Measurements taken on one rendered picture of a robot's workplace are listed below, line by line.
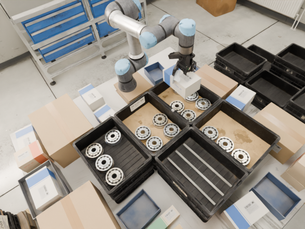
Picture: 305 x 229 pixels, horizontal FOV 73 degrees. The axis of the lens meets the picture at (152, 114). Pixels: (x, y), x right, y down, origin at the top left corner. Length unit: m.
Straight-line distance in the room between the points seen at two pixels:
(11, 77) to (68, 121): 2.35
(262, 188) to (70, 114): 1.29
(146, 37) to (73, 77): 2.32
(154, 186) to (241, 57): 1.68
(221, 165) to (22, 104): 2.63
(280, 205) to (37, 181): 1.36
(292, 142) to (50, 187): 1.38
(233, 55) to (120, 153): 1.67
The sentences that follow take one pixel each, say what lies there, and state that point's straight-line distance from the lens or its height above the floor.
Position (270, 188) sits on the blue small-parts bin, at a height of 0.70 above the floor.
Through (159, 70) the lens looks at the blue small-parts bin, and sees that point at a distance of 1.91.
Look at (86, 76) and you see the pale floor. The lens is 3.13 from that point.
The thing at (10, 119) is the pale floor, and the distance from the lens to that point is 3.14.
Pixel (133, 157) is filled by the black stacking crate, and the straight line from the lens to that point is 1.28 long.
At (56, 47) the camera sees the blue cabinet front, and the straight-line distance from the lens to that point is 3.02.
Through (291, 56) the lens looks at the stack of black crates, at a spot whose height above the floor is 0.49.
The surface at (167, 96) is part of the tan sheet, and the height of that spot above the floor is 0.83.
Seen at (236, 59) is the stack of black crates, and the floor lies 0.49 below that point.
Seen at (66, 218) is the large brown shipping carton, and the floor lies 0.90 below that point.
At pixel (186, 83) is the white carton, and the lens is 1.18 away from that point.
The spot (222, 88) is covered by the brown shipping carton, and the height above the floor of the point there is 0.86.
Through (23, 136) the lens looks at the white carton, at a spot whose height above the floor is 0.79.
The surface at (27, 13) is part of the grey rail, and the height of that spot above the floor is 0.93.
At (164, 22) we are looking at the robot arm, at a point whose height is 1.45.
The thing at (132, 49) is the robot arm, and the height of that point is 1.09.
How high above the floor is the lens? 1.98
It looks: 54 degrees down
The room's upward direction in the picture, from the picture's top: 8 degrees counter-clockwise
